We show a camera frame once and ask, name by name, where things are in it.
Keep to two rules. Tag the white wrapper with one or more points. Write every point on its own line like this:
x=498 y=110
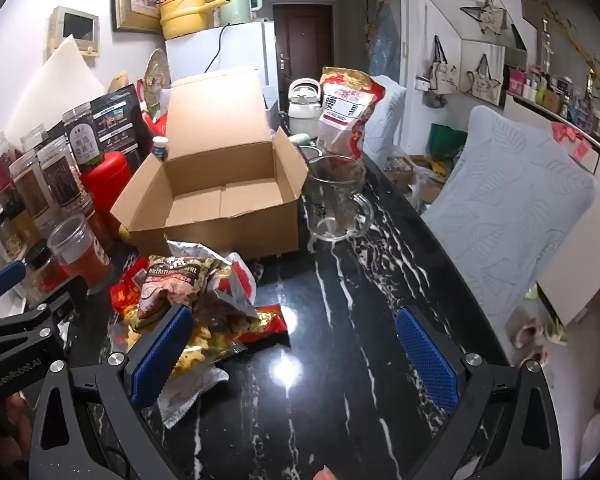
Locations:
x=190 y=390

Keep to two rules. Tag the clear jar with dark label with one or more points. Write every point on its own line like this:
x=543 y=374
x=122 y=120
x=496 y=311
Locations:
x=60 y=180

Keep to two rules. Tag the white house-shaped cabinet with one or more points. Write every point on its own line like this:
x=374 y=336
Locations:
x=460 y=5

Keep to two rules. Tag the green bag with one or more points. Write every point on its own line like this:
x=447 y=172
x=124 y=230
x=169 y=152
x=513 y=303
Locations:
x=447 y=142

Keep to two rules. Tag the red plastic container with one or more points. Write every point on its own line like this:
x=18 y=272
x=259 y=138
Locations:
x=107 y=180

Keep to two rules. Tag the small yellow object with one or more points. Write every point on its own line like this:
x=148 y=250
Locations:
x=125 y=232

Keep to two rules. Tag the small chair with blue cover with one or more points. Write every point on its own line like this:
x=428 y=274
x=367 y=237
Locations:
x=385 y=120

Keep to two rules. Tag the long red snack packet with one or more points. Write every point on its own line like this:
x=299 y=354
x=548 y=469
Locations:
x=267 y=325

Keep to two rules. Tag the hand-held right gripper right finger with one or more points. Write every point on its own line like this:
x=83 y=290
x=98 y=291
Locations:
x=425 y=360

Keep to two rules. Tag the blue hanging bag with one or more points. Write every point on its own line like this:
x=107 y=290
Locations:
x=384 y=42

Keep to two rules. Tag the brown cardboard box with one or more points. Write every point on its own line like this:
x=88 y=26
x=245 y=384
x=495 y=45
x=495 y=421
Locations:
x=220 y=110

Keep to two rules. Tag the clear glass mug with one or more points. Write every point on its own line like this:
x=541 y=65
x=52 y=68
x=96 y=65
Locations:
x=330 y=200

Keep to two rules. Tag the white foam board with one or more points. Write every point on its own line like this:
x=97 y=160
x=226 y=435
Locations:
x=65 y=75

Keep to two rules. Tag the jar with red-brown contents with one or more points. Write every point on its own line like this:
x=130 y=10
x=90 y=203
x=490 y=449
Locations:
x=100 y=227

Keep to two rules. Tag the wide jar with orange contents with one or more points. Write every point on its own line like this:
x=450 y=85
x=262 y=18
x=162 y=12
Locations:
x=82 y=260

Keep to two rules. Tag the large red nut bag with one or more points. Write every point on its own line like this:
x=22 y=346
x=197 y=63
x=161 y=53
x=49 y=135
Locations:
x=345 y=110

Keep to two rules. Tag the dark brown door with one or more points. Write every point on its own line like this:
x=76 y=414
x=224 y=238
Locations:
x=305 y=40

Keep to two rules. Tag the person's left hand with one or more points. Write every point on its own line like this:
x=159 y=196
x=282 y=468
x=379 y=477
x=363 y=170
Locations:
x=17 y=417

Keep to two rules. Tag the clear plastic bag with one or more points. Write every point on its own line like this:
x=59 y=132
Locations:
x=422 y=182

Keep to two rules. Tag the wooden utensil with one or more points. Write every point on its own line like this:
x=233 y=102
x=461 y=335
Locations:
x=119 y=82

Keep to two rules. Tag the white red snack bag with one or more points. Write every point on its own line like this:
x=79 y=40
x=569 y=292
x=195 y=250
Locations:
x=242 y=280

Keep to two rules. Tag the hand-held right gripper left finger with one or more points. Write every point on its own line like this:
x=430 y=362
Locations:
x=162 y=355

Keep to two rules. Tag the white refrigerator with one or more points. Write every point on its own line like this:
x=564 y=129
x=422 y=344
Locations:
x=240 y=45

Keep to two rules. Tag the clear bag of yellow puffs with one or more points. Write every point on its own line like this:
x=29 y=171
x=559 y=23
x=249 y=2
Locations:
x=205 y=350

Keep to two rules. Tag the round woven plate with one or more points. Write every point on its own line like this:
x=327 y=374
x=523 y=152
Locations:
x=156 y=67

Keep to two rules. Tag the white tote bag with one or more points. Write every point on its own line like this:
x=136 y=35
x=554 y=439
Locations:
x=442 y=72

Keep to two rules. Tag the clear plastic jar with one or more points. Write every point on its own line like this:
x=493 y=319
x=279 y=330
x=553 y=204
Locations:
x=34 y=137

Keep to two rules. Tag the black stand-up pouch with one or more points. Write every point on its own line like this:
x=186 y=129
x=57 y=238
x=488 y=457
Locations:
x=117 y=125

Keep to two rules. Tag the row of cosmetic bottles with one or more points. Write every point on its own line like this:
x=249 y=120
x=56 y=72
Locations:
x=565 y=95

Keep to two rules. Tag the yellow pot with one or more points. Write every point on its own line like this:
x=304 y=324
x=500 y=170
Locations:
x=185 y=17

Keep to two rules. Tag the pale green electric kettle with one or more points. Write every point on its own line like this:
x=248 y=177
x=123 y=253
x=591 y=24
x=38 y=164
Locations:
x=235 y=5

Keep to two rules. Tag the clear jar with green contents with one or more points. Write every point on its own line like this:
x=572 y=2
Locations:
x=80 y=135

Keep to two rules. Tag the pink slipper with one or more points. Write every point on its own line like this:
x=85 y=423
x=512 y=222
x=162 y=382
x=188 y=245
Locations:
x=536 y=357
x=527 y=332

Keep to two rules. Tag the small black-lid jar with nuts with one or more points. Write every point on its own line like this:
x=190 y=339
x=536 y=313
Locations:
x=5 y=235

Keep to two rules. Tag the person's right hand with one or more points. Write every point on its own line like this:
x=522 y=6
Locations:
x=325 y=474

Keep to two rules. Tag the printed tote bag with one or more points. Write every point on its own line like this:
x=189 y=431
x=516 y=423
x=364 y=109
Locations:
x=485 y=82

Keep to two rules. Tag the beige wall intercom panel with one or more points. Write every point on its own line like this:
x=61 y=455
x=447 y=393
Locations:
x=75 y=27

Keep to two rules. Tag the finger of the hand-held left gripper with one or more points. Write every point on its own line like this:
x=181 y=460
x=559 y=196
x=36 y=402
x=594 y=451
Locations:
x=2 y=277
x=47 y=312

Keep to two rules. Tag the pink cloth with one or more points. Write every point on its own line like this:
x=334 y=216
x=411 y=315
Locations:
x=570 y=137

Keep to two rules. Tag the clear jar with brown contents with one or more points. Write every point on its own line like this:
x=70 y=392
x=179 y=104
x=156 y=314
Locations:
x=30 y=190

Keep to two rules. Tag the white insulated jug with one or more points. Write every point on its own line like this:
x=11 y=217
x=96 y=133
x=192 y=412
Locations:
x=302 y=105

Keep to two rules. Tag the red paper bag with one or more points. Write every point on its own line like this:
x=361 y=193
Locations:
x=155 y=121

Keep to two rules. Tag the brown cereal snack bag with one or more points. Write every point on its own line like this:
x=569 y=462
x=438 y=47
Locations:
x=175 y=280

